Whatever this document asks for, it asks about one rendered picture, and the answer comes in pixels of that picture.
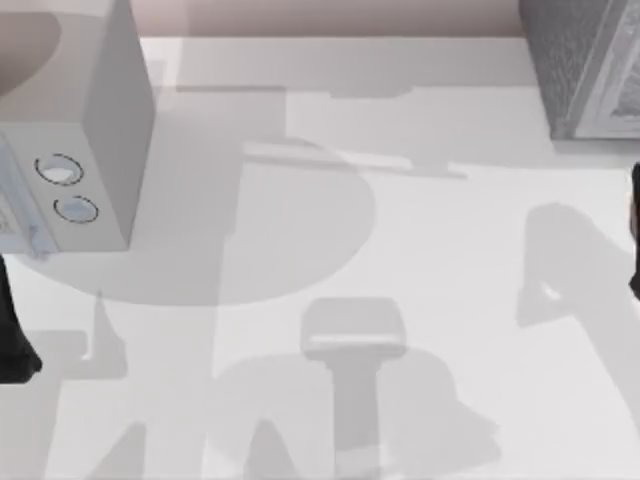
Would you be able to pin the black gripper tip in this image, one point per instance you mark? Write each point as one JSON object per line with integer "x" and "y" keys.
{"x": 635, "y": 235}
{"x": 14, "y": 345}

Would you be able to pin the grey cabinet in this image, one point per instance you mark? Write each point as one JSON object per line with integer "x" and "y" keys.
{"x": 585, "y": 65}

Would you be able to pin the round microwave knob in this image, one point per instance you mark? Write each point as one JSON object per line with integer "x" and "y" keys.
{"x": 76, "y": 208}
{"x": 59, "y": 170}

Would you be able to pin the pale microwave oven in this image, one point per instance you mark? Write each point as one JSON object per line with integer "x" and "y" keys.
{"x": 107, "y": 125}

